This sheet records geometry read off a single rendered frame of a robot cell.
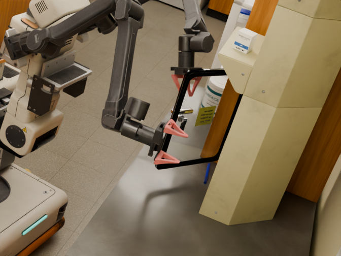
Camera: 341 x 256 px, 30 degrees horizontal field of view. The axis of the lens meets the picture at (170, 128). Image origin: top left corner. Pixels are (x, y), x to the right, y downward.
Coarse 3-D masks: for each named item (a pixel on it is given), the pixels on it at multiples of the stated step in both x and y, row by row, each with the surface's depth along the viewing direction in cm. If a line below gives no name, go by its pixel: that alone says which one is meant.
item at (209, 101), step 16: (192, 80) 210; (208, 80) 215; (224, 80) 220; (192, 96) 215; (208, 96) 219; (224, 96) 224; (192, 112) 219; (208, 112) 224; (224, 112) 229; (192, 128) 224; (208, 128) 229; (224, 128) 234; (176, 144) 224; (192, 144) 229; (208, 144) 234
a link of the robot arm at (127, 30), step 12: (120, 0) 208; (120, 12) 207; (144, 12) 216; (120, 24) 209; (132, 24) 209; (120, 36) 209; (132, 36) 209; (120, 48) 208; (132, 48) 209; (120, 60) 207; (132, 60) 210; (120, 72) 206; (120, 84) 205; (108, 96) 207; (120, 96) 205; (108, 108) 205; (120, 108) 205; (120, 132) 208
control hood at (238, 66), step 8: (232, 40) 207; (256, 40) 214; (224, 48) 199; (232, 48) 201; (256, 48) 207; (224, 56) 194; (232, 56) 195; (240, 56) 196; (248, 56) 198; (256, 56) 200; (224, 64) 194; (232, 64) 194; (240, 64) 193; (248, 64) 193; (232, 72) 195; (240, 72) 194; (248, 72) 193; (232, 80) 196; (240, 80) 195; (248, 80) 195; (240, 88) 196
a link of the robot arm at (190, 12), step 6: (186, 0) 237; (192, 0) 235; (186, 6) 234; (192, 6) 232; (198, 6) 233; (186, 12) 231; (192, 12) 228; (198, 12) 226; (186, 18) 226; (198, 18) 222; (198, 24) 220; (204, 24) 227; (204, 30) 223
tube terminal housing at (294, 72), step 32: (288, 32) 185; (320, 32) 186; (256, 64) 192; (288, 64) 189; (320, 64) 194; (256, 96) 196; (288, 96) 195; (320, 96) 202; (256, 128) 200; (288, 128) 204; (224, 160) 208; (256, 160) 205; (288, 160) 213; (224, 192) 213; (256, 192) 215
